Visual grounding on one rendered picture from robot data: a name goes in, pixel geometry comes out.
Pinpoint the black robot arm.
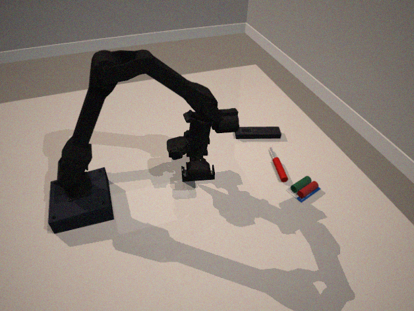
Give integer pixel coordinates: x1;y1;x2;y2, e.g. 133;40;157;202
57;50;239;202

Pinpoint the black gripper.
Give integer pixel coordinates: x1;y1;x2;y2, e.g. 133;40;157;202
184;130;211;179

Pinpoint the red screwdriver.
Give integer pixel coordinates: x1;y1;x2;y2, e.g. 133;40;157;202
270;147;288;183

